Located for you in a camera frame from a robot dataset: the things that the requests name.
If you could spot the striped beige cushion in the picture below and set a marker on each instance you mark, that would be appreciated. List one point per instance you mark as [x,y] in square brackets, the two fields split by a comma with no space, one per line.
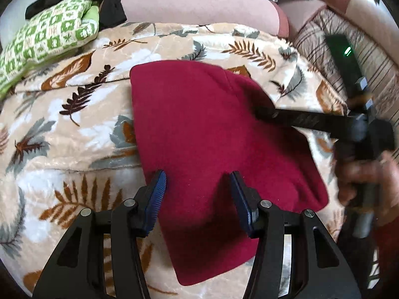
[318,37]

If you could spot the red fleece garment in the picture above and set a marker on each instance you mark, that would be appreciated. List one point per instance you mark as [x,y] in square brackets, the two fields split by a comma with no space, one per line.
[202,130]

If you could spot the person's right hand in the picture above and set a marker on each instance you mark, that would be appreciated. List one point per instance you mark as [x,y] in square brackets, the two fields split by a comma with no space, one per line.
[349,174]

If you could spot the pink bolster cushion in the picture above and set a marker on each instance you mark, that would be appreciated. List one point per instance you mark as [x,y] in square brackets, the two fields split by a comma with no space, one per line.
[199,3]

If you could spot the black cloth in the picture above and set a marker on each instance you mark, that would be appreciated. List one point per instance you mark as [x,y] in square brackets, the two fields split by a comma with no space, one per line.
[109,3]

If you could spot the green patterned pillow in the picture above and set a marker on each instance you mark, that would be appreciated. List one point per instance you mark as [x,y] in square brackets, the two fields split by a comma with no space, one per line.
[46,37]

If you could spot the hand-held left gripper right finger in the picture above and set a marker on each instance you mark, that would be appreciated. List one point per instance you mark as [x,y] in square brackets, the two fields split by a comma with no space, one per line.
[241,199]

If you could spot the dark pink cushion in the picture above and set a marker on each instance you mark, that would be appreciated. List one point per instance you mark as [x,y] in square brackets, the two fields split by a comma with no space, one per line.
[299,14]

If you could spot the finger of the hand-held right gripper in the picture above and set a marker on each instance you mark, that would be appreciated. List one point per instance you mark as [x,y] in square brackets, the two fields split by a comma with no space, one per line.
[305,119]

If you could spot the beige cloth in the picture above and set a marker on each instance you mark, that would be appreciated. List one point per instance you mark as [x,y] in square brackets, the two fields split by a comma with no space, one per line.
[363,18]

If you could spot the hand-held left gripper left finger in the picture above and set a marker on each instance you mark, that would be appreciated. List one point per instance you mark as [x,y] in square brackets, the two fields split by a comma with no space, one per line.
[156,193]

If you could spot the leaf print blanket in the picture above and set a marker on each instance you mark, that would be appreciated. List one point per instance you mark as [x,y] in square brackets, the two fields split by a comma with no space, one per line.
[62,149]

